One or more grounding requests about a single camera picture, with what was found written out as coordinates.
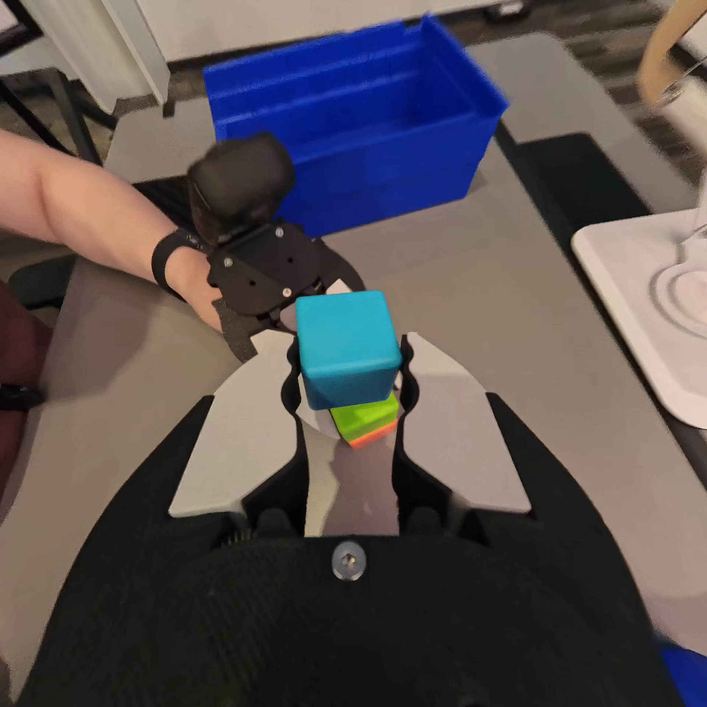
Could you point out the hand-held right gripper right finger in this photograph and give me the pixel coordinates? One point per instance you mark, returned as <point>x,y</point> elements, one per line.
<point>458,442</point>

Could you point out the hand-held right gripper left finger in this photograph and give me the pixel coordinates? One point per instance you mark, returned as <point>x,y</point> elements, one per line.
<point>243,442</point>

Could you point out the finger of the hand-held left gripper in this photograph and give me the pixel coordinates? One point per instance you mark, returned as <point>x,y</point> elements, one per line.
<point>338,287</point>
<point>270,342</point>

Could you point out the light blue cube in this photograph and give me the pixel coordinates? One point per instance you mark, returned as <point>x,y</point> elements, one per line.
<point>348,348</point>

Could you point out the orange cube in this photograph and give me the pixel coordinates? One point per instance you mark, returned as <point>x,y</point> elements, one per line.
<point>375,436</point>

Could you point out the green cube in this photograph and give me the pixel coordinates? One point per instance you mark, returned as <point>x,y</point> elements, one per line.
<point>367,417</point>

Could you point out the blue plastic bin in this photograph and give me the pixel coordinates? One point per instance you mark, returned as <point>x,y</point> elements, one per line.
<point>359,121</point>
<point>685,676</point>

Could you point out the person's left forearm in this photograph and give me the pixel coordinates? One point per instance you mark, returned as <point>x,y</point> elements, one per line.
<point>83,204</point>

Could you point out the person's left hand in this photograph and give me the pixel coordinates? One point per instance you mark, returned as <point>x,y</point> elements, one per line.
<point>193,287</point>

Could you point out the white document stand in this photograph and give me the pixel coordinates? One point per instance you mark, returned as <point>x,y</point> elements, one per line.
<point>624,287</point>

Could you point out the black framed poster stand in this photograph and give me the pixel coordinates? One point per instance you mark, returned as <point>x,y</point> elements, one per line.
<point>55,105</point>

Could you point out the black floor object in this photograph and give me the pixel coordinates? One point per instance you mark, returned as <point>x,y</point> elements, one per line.
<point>508,10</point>

